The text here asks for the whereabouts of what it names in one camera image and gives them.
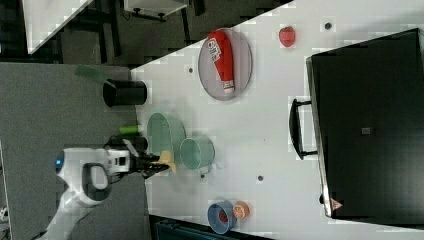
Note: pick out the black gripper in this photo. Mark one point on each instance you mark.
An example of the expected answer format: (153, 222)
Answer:
(141, 163)

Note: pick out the peeled yellow toy banana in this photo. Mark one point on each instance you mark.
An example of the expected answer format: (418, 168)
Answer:
(167, 158)

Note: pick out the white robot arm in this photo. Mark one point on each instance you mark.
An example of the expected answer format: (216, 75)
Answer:
(88, 175)

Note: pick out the green mug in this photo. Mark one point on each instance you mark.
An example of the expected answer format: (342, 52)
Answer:
(197, 153)

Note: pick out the black round cup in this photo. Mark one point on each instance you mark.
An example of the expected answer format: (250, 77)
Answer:
(122, 142)

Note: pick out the green plastic colander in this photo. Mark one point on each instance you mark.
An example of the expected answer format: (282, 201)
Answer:
(165, 132)

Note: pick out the green plastic bottle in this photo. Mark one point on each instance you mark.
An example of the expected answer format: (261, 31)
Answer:
(130, 130)

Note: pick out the black cylindrical container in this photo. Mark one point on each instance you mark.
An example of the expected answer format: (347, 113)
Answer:
(120, 92)

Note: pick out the blue bowl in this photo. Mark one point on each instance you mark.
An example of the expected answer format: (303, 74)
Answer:
(213, 217)

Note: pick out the small red toy fruit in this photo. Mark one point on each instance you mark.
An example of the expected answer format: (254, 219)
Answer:
(223, 216)

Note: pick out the orange toy fruit half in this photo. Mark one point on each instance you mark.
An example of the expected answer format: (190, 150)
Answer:
(241, 210)

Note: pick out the green spatula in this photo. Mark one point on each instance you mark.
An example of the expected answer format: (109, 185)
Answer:
(90, 73)

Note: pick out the grey round plate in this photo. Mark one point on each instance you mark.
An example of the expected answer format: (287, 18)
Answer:
(242, 67)

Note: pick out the red ketchup bottle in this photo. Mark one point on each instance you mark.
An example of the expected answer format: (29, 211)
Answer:
(220, 49)

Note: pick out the white side table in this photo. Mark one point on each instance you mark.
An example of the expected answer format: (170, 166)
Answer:
(155, 10)

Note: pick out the red toy strawberry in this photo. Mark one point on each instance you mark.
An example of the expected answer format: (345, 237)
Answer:
(287, 36)

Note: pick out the silver toaster oven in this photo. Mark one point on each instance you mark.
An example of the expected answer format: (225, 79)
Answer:
(367, 108)

